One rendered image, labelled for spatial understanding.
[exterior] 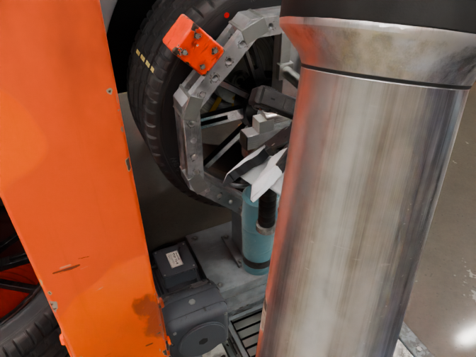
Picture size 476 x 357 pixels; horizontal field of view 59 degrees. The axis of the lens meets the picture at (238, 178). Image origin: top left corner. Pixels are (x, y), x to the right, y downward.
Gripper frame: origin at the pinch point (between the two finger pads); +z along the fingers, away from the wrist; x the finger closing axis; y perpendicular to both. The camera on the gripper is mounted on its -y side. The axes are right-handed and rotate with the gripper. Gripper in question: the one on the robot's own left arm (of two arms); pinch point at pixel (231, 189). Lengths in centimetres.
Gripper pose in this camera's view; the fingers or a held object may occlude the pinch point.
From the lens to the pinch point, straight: 60.6
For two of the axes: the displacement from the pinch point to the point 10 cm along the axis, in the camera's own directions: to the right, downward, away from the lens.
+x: -2.8, -1.1, 9.5
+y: 6.1, 7.4, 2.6
